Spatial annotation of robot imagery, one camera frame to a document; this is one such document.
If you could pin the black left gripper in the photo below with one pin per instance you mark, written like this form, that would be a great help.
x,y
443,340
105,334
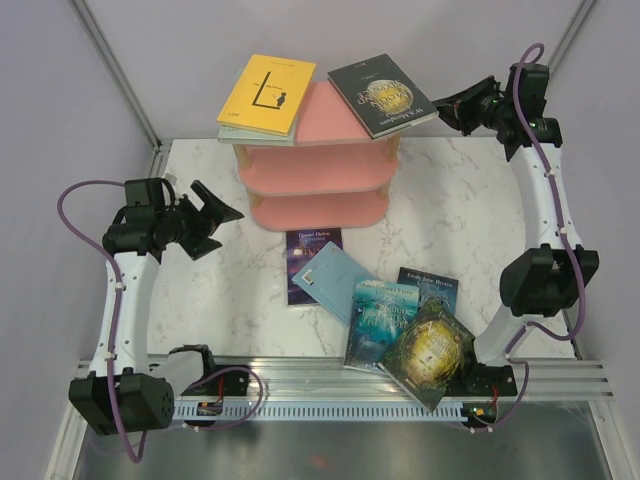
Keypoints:
x,y
212,212

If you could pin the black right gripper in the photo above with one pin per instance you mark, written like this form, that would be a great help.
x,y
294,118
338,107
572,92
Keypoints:
x,y
456,109

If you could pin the dark Moon and Sixpence book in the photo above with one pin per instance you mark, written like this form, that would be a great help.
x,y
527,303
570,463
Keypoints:
x,y
381,96

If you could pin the pale green Great Gatsby book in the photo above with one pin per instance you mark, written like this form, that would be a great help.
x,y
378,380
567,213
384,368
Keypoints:
x,y
250,136

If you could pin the light blue book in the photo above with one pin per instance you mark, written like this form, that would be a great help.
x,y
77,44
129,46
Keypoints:
x,y
329,278

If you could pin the yellow Little Prince book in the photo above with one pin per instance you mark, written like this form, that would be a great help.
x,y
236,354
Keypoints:
x,y
267,95

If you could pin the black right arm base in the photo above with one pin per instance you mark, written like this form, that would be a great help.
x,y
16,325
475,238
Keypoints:
x,y
481,387

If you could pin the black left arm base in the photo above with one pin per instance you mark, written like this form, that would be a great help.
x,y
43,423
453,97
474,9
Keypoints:
x,y
225,385

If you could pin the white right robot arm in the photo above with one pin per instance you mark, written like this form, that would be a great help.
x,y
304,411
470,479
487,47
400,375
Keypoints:
x,y
545,287

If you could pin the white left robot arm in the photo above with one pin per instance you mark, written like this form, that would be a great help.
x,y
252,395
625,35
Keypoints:
x,y
122,391

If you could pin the pink three-tier shelf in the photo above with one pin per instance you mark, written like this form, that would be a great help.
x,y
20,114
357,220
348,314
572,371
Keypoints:
x,y
333,176

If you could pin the dark Emily Bronte book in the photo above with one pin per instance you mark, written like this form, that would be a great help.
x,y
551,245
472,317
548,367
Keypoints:
x,y
443,289

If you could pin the blue 20000 Leagues book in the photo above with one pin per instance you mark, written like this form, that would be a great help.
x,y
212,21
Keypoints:
x,y
381,311

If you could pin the green gold fantasy book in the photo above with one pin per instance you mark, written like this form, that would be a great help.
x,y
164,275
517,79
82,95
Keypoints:
x,y
425,357

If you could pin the aluminium frame rail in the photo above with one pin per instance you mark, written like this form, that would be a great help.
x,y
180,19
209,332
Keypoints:
x,y
325,379

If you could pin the white slotted cable duct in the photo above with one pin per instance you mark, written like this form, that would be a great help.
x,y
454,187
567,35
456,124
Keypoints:
x,y
270,410

